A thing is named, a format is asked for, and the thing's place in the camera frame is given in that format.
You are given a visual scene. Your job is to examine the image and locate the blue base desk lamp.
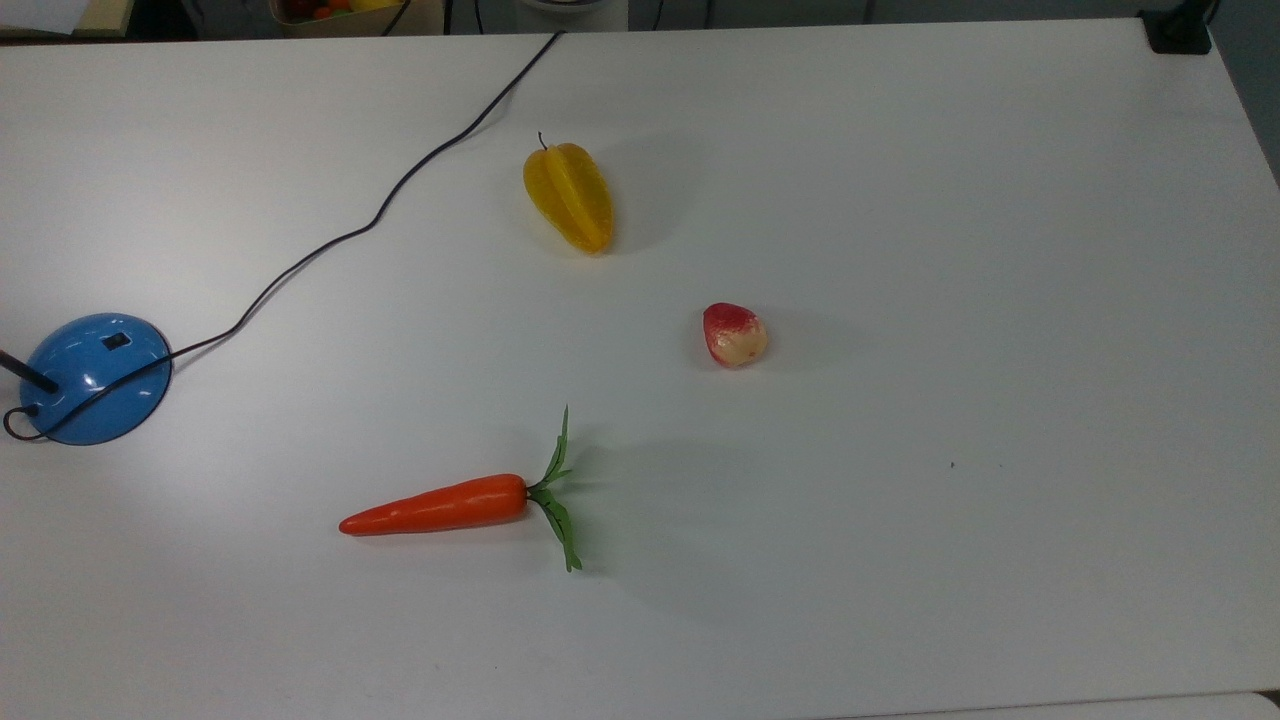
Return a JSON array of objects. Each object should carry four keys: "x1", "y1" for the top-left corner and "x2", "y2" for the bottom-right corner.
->
[{"x1": 0, "y1": 313, "x2": 174, "y2": 447}]

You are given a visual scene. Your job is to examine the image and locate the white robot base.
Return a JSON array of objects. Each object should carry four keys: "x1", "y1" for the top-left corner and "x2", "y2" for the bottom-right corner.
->
[{"x1": 518, "y1": 0, "x2": 630, "y2": 33}]

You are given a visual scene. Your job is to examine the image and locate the yellow toy star fruit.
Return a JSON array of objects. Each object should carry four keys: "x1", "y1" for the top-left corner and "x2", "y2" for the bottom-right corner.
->
[{"x1": 522, "y1": 132, "x2": 616, "y2": 257}]

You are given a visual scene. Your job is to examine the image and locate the orange toy carrot green leaves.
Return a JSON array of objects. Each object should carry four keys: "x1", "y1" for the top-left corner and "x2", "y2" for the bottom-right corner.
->
[{"x1": 338, "y1": 405, "x2": 584, "y2": 573}]

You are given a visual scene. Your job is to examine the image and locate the cardboard box of toy fruit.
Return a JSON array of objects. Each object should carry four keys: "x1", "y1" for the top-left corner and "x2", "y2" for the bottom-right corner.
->
[{"x1": 268, "y1": 0, "x2": 447, "y2": 40}]

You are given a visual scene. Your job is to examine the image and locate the black table clamp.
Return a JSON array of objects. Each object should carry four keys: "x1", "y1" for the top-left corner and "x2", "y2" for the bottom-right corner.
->
[{"x1": 1139, "y1": 0, "x2": 1217, "y2": 56}]

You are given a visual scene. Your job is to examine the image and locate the white paper sheet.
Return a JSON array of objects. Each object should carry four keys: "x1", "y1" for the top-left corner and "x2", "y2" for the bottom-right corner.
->
[{"x1": 0, "y1": 0, "x2": 93, "y2": 37}]

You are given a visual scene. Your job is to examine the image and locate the black lamp power cable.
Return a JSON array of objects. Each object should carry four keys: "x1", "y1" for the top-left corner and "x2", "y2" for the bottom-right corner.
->
[{"x1": 3, "y1": 30, "x2": 566, "y2": 443}]

